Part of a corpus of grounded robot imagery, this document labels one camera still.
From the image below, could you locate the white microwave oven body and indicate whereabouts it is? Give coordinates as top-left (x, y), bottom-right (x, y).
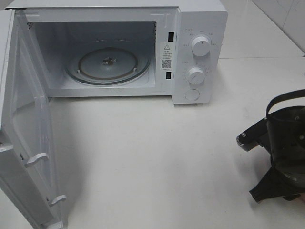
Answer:
top-left (4, 0), bottom-right (228, 104)

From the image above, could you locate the upper white power knob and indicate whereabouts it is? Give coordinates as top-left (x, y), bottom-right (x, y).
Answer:
top-left (190, 34), bottom-right (212, 57)

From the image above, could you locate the white timer knob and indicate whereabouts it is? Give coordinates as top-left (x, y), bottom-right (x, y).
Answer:
top-left (187, 67), bottom-right (206, 85)

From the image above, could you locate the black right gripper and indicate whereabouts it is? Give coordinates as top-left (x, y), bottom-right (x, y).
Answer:
top-left (250, 106), bottom-right (305, 202)

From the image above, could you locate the glass microwave turntable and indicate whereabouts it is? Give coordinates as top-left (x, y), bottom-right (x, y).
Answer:
top-left (65, 40), bottom-right (154, 86)

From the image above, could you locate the round white door button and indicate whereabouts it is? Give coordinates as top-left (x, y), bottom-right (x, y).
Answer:
top-left (185, 89), bottom-right (200, 101)

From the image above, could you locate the white warning label sticker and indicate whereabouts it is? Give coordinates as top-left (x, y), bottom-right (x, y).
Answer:
top-left (160, 42), bottom-right (173, 70)

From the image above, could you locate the white microwave door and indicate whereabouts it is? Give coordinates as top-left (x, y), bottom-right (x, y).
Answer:
top-left (0, 10), bottom-right (66, 229)

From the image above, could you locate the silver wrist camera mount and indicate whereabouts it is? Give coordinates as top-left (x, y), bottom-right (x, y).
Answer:
top-left (236, 118), bottom-right (271, 153)

